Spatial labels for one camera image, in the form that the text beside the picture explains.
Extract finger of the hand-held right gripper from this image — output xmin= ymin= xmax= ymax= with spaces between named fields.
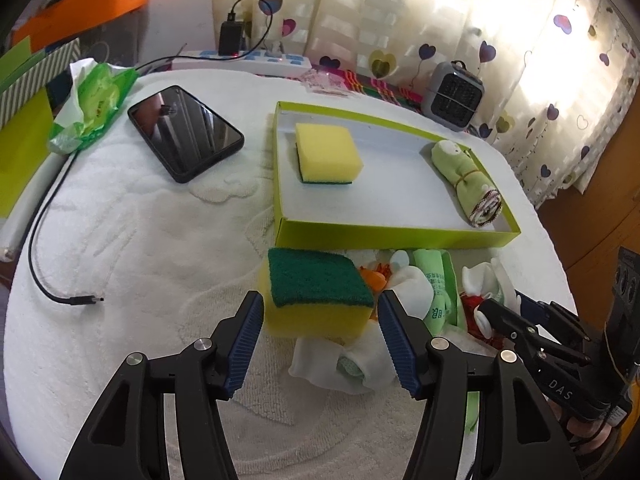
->
xmin=481 ymin=298 xmax=592 ymax=367
xmin=514 ymin=291 xmax=584 ymax=337

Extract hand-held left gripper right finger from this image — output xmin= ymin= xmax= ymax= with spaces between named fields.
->
xmin=377 ymin=290 xmax=583 ymax=480

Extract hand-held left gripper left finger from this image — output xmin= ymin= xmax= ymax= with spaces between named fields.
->
xmin=60 ymin=290 xmax=265 ymax=480

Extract red string bundle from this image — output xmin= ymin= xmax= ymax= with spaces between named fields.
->
xmin=459 ymin=294 xmax=503 ymax=348

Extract white sachet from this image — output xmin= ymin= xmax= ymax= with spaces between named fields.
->
xmin=461 ymin=258 xmax=516 ymax=311

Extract green plastic bag roll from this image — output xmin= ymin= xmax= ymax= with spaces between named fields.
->
xmin=411 ymin=249 xmax=483 ymax=436

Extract yellow sponge green scrub pad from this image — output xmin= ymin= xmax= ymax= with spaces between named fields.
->
xmin=257 ymin=247 xmax=376 ymax=346

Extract lime green cardboard box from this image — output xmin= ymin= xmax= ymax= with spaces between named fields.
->
xmin=272 ymin=101 xmax=522 ymax=252

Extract person's right hand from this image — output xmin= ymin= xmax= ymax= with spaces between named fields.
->
xmin=552 ymin=400 xmax=618 ymax=461

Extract wooden wardrobe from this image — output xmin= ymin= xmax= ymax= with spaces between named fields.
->
xmin=537 ymin=40 xmax=640 ymax=311

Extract rolled green towel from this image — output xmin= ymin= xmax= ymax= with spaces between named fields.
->
xmin=431 ymin=140 xmax=503 ymax=228

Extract black smartphone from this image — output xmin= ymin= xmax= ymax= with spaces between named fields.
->
xmin=127 ymin=86 xmax=246 ymax=184

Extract grey small heater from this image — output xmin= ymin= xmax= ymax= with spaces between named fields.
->
xmin=421 ymin=60 xmax=486 ymax=132

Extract colourful striped mat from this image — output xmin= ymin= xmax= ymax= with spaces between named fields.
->
xmin=305 ymin=65 xmax=431 ymax=111

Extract pink packet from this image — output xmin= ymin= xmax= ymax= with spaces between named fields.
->
xmin=302 ymin=71 xmax=351 ymax=96

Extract white blue power strip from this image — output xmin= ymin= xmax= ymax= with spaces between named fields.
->
xmin=171 ymin=49 xmax=312 ymax=77

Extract green tissue packet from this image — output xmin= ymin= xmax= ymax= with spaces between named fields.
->
xmin=47 ymin=58 xmax=138 ymax=156

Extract yellow-green board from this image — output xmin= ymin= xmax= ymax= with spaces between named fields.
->
xmin=0 ymin=87 xmax=55 ymax=217

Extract heart print curtain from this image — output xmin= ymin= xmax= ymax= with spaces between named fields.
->
xmin=212 ymin=0 xmax=640 ymax=208

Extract black charger plug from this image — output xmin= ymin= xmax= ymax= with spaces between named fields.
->
xmin=217 ymin=10 xmax=246 ymax=56

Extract striped gift box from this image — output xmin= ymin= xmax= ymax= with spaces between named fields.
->
xmin=0 ymin=41 xmax=81 ymax=133

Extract orange ledge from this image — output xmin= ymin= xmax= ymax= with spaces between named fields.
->
xmin=10 ymin=0 xmax=151 ymax=51

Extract orange earplugs with cord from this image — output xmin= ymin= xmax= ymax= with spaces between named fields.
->
xmin=357 ymin=262 xmax=393 ymax=293

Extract black charging cable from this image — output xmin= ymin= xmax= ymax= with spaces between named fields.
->
xmin=27 ymin=0 xmax=275 ymax=307

